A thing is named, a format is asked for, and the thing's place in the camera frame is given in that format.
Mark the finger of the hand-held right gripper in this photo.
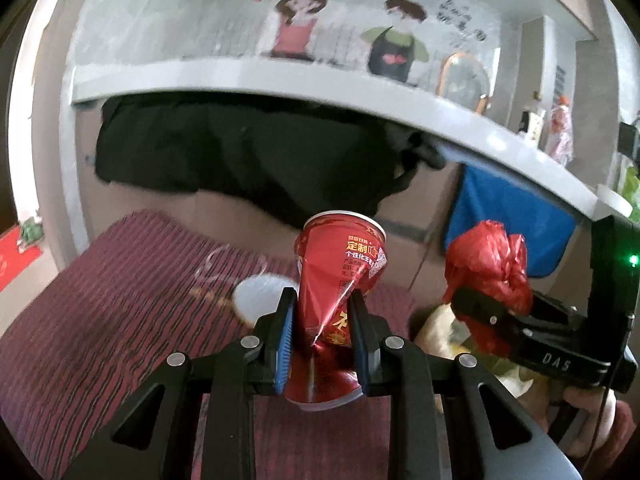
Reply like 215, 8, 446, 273
452, 287, 533, 348

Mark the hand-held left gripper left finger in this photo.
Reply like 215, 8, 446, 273
62, 287, 299, 480

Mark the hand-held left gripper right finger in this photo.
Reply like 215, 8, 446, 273
347, 290, 583, 480

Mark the red plastic bag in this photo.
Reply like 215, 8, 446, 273
442, 220, 535, 356

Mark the crushed red paper cup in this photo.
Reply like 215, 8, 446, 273
285, 211, 388, 413

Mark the person's right hand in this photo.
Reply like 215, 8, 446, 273
547, 389, 619, 462

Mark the yellow snack wrapper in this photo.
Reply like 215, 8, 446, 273
412, 304, 533, 398

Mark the white round lid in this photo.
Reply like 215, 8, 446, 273
232, 272, 302, 324

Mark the blue cloth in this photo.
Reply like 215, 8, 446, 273
444, 164, 580, 281

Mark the clear plastic wrap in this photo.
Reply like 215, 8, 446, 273
195, 244, 273, 288

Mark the white bowl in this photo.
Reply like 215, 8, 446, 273
596, 184, 634, 222

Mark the red striped mat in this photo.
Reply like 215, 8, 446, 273
0, 209, 451, 480

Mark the black cloth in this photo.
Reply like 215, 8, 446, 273
94, 95, 447, 232

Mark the pink dressed figurine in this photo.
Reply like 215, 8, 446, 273
544, 94, 576, 165

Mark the oval orange-framed mirror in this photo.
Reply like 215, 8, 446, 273
436, 51, 492, 112

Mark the white shelf board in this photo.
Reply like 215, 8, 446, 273
70, 55, 603, 222

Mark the red doormat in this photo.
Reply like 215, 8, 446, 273
0, 215, 47, 292

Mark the cartoon couple wall poster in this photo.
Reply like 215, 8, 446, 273
70, 0, 503, 93

